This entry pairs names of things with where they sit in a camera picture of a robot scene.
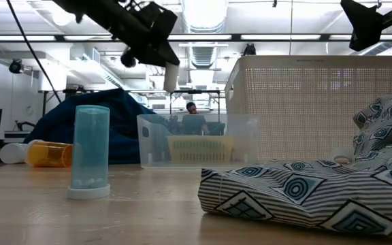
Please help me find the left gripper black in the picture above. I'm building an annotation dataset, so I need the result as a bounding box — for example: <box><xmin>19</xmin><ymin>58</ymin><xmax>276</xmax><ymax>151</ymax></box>
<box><xmin>112</xmin><ymin>18</ymin><xmax>181</xmax><ymax>67</ymax></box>

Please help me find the dark blue scrub garment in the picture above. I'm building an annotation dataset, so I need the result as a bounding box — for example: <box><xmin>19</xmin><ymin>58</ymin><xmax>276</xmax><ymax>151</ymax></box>
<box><xmin>23</xmin><ymin>88</ymin><xmax>169</xmax><ymax>165</ymax></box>

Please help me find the large white plastic basket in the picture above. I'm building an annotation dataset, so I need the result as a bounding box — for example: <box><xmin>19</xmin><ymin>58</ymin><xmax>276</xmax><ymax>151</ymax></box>
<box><xmin>224</xmin><ymin>54</ymin><xmax>392</xmax><ymax>163</ymax></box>

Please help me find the clear plastic container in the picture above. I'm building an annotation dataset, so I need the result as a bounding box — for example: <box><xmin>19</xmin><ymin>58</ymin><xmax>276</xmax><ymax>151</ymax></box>
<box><xmin>136</xmin><ymin>114</ymin><xmax>260</xmax><ymax>169</ymax></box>

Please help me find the small yellow plastic basket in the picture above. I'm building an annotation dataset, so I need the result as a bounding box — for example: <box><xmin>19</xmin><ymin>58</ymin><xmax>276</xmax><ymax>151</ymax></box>
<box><xmin>167</xmin><ymin>135</ymin><xmax>235</xmax><ymax>165</ymax></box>

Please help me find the teal pill vial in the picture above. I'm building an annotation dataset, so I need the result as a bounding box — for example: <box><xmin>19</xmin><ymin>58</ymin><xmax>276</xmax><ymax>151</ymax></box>
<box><xmin>67</xmin><ymin>104</ymin><xmax>112</xmax><ymax>201</ymax></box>

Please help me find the orange pill bottle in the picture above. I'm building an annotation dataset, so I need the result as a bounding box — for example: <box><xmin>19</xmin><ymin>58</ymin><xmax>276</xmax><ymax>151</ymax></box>
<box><xmin>24</xmin><ymin>139</ymin><xmax>74</xmax><ymax>169</ymax></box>

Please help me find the grey patterned hospital gown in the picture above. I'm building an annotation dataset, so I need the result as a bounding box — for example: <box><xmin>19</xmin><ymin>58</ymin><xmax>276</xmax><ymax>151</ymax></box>
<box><xmin>197</xmin><ymin>84</ymin><xmax>392</xmax><ymax>238</ymax></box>

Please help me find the person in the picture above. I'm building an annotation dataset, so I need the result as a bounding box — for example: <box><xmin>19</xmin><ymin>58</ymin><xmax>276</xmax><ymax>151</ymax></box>
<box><xmin>181</xmin><ymin>101</ymin><xmax>211</xmax><ymax>136</ymax></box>

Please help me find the black ceiling camera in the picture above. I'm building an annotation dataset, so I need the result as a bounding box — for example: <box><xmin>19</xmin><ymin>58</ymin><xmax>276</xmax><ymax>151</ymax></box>
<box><xmin>241</xmin><ymin>43</ymin><xmax>258</xmax><ymax>57</ymax></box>
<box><xmin>120</xmin><ymin>49</ymin><xmax>137</xmax><ymax>69</ymax></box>
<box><xmin>8</xmin><ymin>59</ymin><xmax>24</xmax><ymax>74</ymax></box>

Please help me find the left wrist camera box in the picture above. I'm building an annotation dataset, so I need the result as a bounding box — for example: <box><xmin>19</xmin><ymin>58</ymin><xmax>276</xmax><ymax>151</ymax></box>
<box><xmin>132</xmin><ymin>1</ymin><xmax>179</xmax><ymax>37</ymax></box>

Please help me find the silver ceiling duct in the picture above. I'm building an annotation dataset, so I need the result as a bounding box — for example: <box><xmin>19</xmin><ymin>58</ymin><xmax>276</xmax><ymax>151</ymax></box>
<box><xmin>181</xmin><ymin>0</ymin><xmax>229</xmax><ymax>69</ymax></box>

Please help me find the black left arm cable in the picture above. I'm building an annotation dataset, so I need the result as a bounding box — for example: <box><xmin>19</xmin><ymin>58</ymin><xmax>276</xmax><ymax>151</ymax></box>
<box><xmin>5</xmin><ymin>0</ymin><xmax>63</xmax><ymax>103</ymax></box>

